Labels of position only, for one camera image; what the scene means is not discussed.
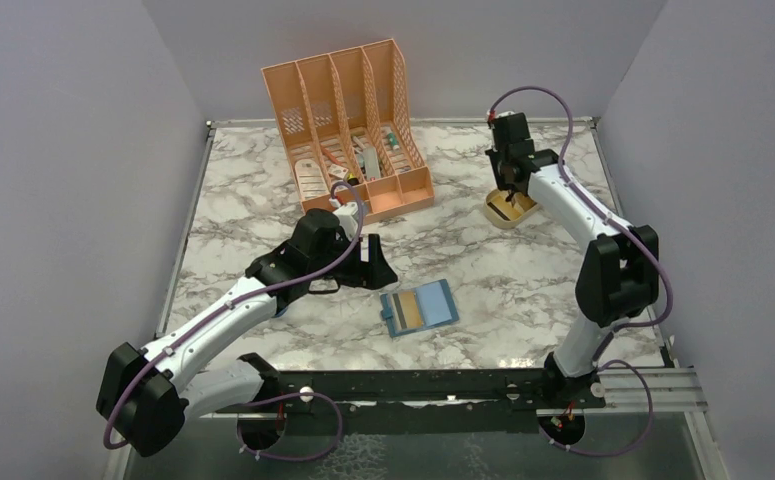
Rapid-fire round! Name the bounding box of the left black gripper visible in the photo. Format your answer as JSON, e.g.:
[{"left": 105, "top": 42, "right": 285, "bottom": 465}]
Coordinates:
[{"left": 309, "top": 231, "right": 398, "bottom": 290}]

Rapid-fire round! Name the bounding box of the blue card holder wallet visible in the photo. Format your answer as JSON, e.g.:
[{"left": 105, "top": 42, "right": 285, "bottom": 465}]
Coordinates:
[{"left": 380, "top": 279, "right": 459, "bottom": 338}]

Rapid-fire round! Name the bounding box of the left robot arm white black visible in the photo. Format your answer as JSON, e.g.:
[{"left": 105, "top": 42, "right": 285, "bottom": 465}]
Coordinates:
[{"left": 95, "top": 203, "right": 398, "bottom": 456}]

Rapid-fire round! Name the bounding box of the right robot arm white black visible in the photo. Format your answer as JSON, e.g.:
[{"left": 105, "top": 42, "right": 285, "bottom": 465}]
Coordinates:
[{"left": 486, "top": 113, "right": 659, "bottom": 407}]

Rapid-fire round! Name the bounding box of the loose striped card in tray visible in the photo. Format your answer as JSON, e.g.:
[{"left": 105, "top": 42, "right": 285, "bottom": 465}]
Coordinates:
[{"left": 487, "top": 202, "right": 511, "bottom": 222}]

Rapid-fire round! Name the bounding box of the beige oval card tray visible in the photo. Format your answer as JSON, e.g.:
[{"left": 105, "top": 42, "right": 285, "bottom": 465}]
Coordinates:
[{"left": 482, "top": 189, "right": 541, "bottom": 230}]

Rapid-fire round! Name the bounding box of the blue white round coaster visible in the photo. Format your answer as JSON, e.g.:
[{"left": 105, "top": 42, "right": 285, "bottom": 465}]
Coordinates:
[{"left": 272, "top": 305, "right": 289, "bottom": 318}]

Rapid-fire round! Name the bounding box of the orange plastic desk organizer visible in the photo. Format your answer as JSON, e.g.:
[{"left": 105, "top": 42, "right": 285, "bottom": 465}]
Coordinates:
[{"left": 262, "top": 39, "right": 435, "bottom": 223}]

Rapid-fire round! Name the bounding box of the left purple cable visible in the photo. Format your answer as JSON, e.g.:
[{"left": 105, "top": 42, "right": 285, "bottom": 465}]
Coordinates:
[{"left": 102, "top": 180, "right": 368, "bottom": 464}]

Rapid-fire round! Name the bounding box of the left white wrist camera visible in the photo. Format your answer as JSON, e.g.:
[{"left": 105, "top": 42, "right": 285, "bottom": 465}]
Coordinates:
[{"left": 330, "top": 199, "right": 367, "bottom": 241}]

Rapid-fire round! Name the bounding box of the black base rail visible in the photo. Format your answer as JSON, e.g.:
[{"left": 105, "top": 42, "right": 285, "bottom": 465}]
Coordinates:
[{"left": 214, "top": 367, "right": 607, "bottom": 439}]

